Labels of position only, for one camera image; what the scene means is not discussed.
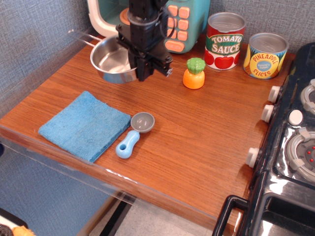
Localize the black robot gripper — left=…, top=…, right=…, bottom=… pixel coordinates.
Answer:
left=116, top=14, right=173, bottom=82

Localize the stainless steel pan bowl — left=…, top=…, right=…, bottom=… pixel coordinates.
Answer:
left=68, top=29, right=137, bottom=84

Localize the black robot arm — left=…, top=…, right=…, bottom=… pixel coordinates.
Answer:
left=116, top=0, right=173, bottom=81

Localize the teal toy microwave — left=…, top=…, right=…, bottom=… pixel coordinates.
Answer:
left=87, top=0, right=210, bottom=54

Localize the orange toy carrot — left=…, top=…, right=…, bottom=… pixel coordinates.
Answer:
left=183, top=58, right=206, bottom=89

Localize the blue grey toy scoop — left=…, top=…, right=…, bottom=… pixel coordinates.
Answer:
left=116, top=112, right=155, bottom=159

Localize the blue folded cloth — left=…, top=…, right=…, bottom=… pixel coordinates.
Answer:
left=38, top=91, right=131, bottom=163

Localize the tomato sauce can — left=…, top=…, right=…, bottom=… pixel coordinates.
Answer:
left=204, top=12, right=247, bottom=70

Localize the pineapple slices can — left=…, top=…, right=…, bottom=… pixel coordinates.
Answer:
left=243, top=32, right=289, bottom=80

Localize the white stove knob middle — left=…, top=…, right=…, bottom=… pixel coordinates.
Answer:
left=261, top=105, right=274, bottom=123

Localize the white stove knob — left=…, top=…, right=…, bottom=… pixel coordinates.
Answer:
left=268, top=86, right=281, bottom=103
left=246, top=147, right=259, bottom=168
left=261, top=105, right=274, bottom=123

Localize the white stove knob upper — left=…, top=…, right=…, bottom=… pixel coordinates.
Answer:
left=268, top=86, right=281, bottom=103

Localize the white stove knob lower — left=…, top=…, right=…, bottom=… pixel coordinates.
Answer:
left=246, top=147, right=259, bottom=168

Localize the black toy stove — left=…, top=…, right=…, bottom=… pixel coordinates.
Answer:
left=213, top=43, right=315, bottom=236

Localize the orange object at corner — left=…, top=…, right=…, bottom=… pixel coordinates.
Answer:
left=0, top=224, right=35, bottom=236

